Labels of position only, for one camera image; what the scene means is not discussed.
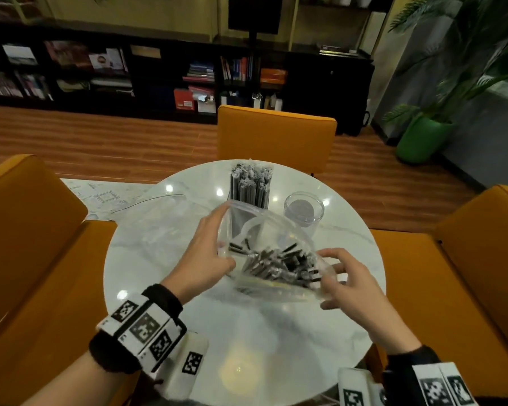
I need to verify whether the person's right hand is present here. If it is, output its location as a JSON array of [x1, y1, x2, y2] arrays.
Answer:
[[317, 248, 422, 356]]

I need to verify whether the person's left hand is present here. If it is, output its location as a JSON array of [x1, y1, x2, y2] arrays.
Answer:
[[160, 202, 238, 305]]

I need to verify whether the clear zip bag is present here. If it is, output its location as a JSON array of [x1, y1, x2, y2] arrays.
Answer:
[[217, 200, 338, 303], [86, 192, 221, 288]]

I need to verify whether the bunch of silver straws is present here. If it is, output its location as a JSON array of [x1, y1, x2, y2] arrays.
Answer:
[[227, 240, 322, 290]]

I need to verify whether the bunch of black straws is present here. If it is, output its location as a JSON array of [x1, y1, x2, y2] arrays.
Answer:
[[228, 161, 275, 241]]

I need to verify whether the round clear plastic cup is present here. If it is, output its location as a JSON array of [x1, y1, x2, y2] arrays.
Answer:
[[283, 191, 326, 233]]

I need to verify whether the person's left forearm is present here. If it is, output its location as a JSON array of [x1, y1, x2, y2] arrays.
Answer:
[[21, 350, 141, 406]]

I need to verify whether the black wristband with marker tags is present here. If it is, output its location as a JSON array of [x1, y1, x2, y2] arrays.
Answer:
[[383, 345, 479, 406], [89, 284, 188, 381]]

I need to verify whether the orange upholstered chair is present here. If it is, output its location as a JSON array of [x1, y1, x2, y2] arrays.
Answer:
[[216, 104, 338, 176], [364, 184, 508, 406], [0, 154, 141, 406]]

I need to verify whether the red box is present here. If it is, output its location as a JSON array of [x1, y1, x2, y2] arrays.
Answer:
[[173, 88, 195, 112]]

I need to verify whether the green plant pot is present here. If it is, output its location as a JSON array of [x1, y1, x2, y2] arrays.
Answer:
[[396, 116, 458, 165]]

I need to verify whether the flat stack of books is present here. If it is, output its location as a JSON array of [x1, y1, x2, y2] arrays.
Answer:
[[182, 62, 216, 84]]

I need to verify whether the row of standing books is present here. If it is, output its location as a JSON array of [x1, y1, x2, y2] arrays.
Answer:
[[220, 56, 253, 82]]

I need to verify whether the stack of orange books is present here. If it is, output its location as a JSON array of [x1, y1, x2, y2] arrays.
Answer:
[[260, 68, 288, 85]]

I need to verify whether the long black bookshelf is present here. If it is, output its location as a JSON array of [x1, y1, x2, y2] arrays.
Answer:
[[0, 19, 375, 136]]

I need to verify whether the black monitor on stand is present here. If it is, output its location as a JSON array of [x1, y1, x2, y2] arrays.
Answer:
[[227, 0, 283, 43]]

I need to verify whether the green palm plant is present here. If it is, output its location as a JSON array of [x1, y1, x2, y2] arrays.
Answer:
[[380, 0, 508, 127]]

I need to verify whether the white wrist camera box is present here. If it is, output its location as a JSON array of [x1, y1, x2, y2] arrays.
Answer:
[[154, 332, 211, 402], [338, 367, 386, 406]]

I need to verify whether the gold framed wall shelf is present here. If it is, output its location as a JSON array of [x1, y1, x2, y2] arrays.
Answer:
[[298, 0, 397, 13]]

